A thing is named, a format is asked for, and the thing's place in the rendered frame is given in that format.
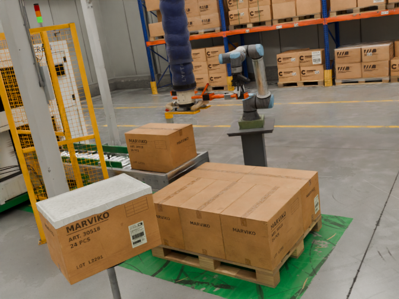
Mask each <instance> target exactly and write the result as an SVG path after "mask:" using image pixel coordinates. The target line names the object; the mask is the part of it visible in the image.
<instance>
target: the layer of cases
mask: <svg viewBox="0 0 399 299"><path fill-rule="evenodd" d="M153 201H154V207H155V211H156V217H157V222H158V226H159V232H160V238H161V244H162V245H165V246H170V247H175V248H178V249H182V250H187V251H190V252H195V253H200V254H203V255H207V256H212V257H217V258H220V259H224V260H229V261H232V262H237V263H241V264H245V265H249V266H254V267H257V268H262V269H266V270H269V271H273V270H274V269H275V268H276V266H277V265H278V264H279V263H280V262H281V260H282V259H283V257H285V255H286V254H287V253H288V252H289V250H290V249H291V248H292V247H293V246H294V245H295V243H296V242H297V241H298V239H300V237H301V236H302V234H303V233H304V232H305V231H306V230H307V229H308V227H309V226H310V225H311V224H312V223H313V221H314V220H315V219H316V217H317V216H318V215H319V214H320V213H321V208H320V199H319V182H318V172H317V171H307V170H294V169H286V168H272V167H257V166H244V165H237V164H223V163H209V162H206V163H204V164H202V165H200V166H199V167H197V168H195V169H194V170H192V171H190V172H189V173H187V174H186V175H184V176H182V177H181V178H179V179H177V180H175V181H174V182H172V183H171V184H169V185H167V186H166V187H164V188H162V189H161V190H159V191H158V192H156V193H154V194H153Z"/></svg>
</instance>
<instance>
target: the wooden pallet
mask: <svg viewBox="0 0 399 299"><path fill-rule="evenodd" d="M321 227H322V219H321V213H320V214H319V215H318V216H317V217H316V219H315V220H314V221H313V223H312V224H311V225H310V226H309V227H308V229H307V230H306V231H305V232H304V233H303V234H302V236H301V237H300V239H298V241H297V242H296V243H295V244H294V246H293V247H292V248H291V249H290V250H289V252H288V253H287V254H286V255H285V257H283V259H282V260H281V262H280V263H279V264H278V265H277V266H276V267H275V269H274V270H273V271H269V270H266V269H262V268H257V267H254V266H249V265H245V264H241V263H237V262H232V261H229V260H224V259H220V258H217V257H212V256H207V255H203V254H200V253H195V252H190V251H187V250H182V249H178V248H175V247H170V246H165V245H162V244H161V245H159V246H157V247H154V248H152V249H151V251H152V255H153V256H155V257H159V258H162V259H166V260H170V261H173V262H177V263H181V264H184V265H188V266H193V267H196V268H200V269H204V270H206V271H211V272H215V273H219V274H222V275H226V276H231V277H234V278H237V279H242V280H244V281H249V282H253V283H256V284H260V285H264V286H267V287H271V288H275V287H276V286H277V285H278V283H279V282H280V273H279V269H280V268H281V267H282V265H283V264H284V263H285V261H286V260H287V259H288V258H289V257H293V258H298V257H299V256H300V255H301V254H302V252H303V251H304V244H303V239H304V238H305V237H306V235H307V234H308V233H309V232H310V231H317V232H318V231H319V230H320V229H321ZM171 249H172V250H177V251H180V252H185V253H189V254H192V255H197V256H198V258H195V257H191V256H187V255H182V254H179V253H175V252H172V251H171ZM221 262H226V263H231V264H234V265H238V266H243V267H246V268H250V269H255V271H256V272H251V271H247V270H244V269H239V268H235V267H232V266H227V265H223V264H221Z"/></svg>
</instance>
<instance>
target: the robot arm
mask: <svg viewBox="0 0 399 299"><path fill-rule="evenodd" d="M263 55H264V49H263V46H262V45H261V44H252V45H245V46H239V47H237V48H236V50H233V51H231V52H227V53H223V54H219V56H218V61H219V63H220V64H225V63H231V67H232V73H231V75H232V77H233V79H232V80H231V82H232V86H234V87H236V89H235V90H234V91H233V92H234V93H236V94H237V95H238V97H239V96H240V91H243V92H245V85H244V81H245V82H246V83H249V82H250V79H248V78H247V77H244V76H243V75H241V72H242V63H241V62H243V61H244V60H245V57H251V59H252V63H253V67H254V73H255V79H256V86H257V89H258V94H257V95H256V94H255V93H254V94H255V97H248V98H246V99H242V103H243V116H242V119H243V120H255V119H258V118H259V114H258V112H257V109H270V108H273V105H274V95H273V94H271V93H270V91H269V90H268V85H267V79H266V74H265V68H264V61H263V57H262V56H263Z"/></svg>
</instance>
